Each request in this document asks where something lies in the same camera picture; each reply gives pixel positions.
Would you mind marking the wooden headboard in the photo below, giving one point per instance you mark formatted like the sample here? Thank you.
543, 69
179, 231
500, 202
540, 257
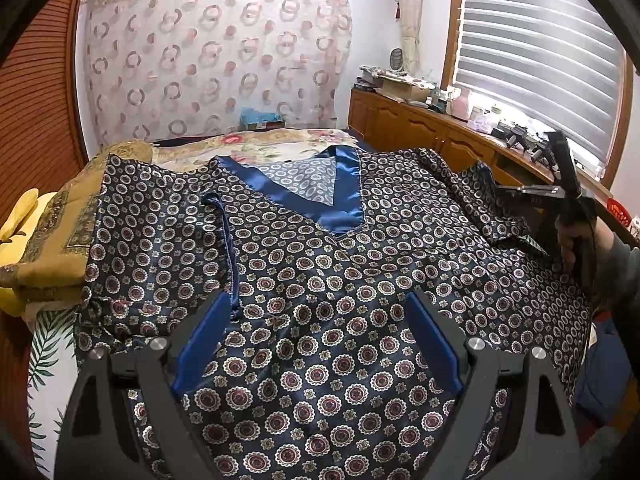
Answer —
37, 125

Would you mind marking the person's right forearm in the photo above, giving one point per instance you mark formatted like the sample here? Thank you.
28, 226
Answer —
619, 270

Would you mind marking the navy patterned satin top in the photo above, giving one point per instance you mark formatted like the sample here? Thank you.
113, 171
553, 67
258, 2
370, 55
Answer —
325, 270

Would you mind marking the open cardboard box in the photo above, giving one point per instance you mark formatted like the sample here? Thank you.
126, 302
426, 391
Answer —
405, 89

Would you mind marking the yellow pillow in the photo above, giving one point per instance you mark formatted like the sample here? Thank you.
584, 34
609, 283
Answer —
20, 220

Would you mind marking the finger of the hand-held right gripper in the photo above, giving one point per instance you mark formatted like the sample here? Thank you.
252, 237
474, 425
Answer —
530, 192

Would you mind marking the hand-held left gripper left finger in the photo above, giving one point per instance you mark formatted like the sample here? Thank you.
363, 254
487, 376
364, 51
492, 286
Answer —
197, 345

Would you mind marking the golden folded blanket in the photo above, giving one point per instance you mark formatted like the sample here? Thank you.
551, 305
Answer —
65, 230

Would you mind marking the small round fan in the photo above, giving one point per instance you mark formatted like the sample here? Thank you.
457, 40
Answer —
396, 58

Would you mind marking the circle print curtain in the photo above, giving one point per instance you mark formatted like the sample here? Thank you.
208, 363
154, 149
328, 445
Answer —
215, 55

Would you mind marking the wooden sideboard cabinet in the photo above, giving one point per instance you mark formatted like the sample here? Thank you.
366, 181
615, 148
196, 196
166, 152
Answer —
430, 130

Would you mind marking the palm leaf print sheet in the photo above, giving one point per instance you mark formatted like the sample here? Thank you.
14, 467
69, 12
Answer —
47, 375

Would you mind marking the beige lace curtain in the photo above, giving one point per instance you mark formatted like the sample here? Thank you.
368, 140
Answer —
412, 15

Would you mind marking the blue tissue box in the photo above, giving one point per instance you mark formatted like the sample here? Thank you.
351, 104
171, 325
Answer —
261, 117

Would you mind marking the navy bed sheet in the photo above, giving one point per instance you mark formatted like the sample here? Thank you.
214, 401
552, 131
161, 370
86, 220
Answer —
361, 141

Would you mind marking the person's right hand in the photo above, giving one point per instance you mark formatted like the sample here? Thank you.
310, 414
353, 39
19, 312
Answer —
565, 247

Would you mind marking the red basket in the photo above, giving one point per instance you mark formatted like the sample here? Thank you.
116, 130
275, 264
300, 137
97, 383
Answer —
619, 212

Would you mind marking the pink container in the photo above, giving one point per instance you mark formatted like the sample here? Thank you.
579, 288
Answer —
461, 106

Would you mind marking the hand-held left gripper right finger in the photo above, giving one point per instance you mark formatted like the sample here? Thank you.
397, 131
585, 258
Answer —
434, 342

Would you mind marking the floral beige blanket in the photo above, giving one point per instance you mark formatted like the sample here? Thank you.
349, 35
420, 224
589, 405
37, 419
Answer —
260, 145

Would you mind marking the white window blind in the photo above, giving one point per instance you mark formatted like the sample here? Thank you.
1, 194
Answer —
540, 55

